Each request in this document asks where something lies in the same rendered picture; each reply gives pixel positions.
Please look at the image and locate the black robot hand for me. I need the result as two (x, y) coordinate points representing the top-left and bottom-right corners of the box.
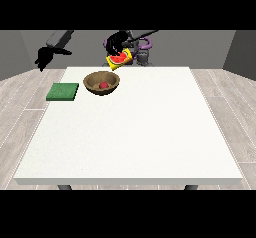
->
(105, 30), (134, 58)
(34, 46), (73, 73)

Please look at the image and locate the green square pad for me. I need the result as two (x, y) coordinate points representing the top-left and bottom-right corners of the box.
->
(45, 82), (80, 102)

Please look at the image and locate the brown wooden bowl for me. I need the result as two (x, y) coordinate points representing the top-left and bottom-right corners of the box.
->
(82, 70), (121, 96)

